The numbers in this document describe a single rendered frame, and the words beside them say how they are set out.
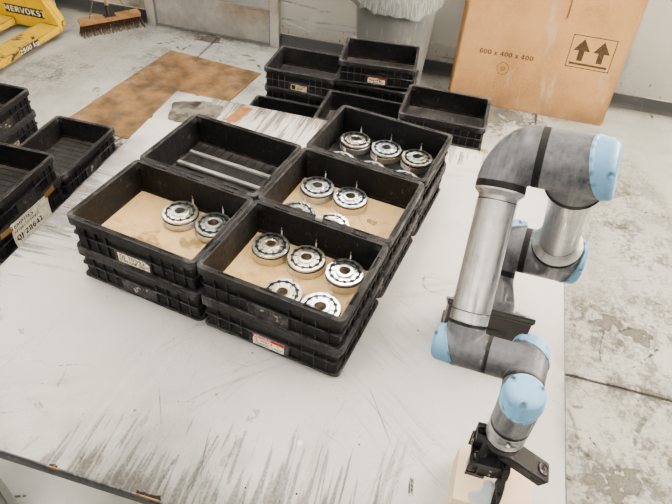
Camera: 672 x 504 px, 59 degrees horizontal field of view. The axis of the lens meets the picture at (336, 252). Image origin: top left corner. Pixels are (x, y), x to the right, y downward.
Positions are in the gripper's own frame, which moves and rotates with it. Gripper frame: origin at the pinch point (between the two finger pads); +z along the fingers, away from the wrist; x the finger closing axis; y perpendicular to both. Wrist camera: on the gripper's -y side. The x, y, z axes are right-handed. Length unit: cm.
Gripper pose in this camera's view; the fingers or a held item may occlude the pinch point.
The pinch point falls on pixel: (491, 487)
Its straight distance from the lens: 139.5
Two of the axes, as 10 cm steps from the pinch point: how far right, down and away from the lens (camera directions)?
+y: -9.6, -2.2, 1.6
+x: -2.7, 6.5, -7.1
